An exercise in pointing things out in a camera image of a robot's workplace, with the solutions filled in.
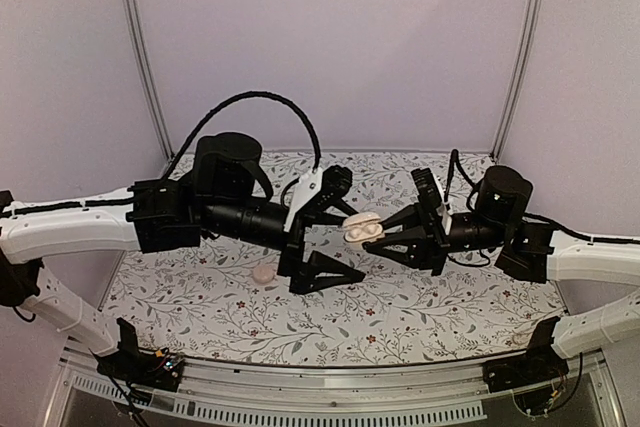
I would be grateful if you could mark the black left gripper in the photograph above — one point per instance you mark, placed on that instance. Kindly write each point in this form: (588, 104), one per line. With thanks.
(304, 274)

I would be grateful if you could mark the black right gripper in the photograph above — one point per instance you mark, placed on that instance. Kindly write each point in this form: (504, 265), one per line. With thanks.
(428, 245)

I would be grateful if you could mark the white earbuds charging case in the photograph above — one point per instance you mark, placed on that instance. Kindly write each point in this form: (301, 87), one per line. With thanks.
(362, 227)

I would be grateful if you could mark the pinkish earbud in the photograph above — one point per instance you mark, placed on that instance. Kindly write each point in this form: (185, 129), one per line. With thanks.
(263, 274)

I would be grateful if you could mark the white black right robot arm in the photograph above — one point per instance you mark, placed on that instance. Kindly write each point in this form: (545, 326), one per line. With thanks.
(531, 248)

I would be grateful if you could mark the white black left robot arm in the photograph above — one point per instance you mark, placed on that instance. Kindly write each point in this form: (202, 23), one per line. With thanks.
(226, 193)

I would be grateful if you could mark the floral patterned table mat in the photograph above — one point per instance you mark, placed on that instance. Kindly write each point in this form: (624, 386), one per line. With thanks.
(204, 302)

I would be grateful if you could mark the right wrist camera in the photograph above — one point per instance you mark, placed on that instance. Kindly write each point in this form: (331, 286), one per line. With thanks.
(430, 193)

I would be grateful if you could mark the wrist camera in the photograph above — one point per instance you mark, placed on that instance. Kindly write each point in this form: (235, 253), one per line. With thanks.
(318, 190)
(430, 193)

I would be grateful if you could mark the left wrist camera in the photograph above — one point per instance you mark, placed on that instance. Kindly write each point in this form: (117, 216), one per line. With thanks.
(318, 190)

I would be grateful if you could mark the aluminium front rail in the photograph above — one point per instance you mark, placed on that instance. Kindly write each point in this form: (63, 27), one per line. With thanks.
(224, 393)

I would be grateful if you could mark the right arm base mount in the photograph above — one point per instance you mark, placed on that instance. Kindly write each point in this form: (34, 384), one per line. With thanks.
(539, 363)

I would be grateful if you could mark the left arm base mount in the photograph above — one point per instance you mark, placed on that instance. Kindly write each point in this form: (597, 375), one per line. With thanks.
(161, 369)

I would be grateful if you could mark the right aluminium corner post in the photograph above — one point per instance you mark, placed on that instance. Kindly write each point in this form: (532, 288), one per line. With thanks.
(523, 53)

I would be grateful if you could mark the aluminium corner post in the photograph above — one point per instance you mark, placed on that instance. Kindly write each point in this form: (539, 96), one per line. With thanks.
(149, 89)
(523, 53)

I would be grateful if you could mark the left aluminium corner post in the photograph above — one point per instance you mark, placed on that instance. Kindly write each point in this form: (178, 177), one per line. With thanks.
(149, 89)

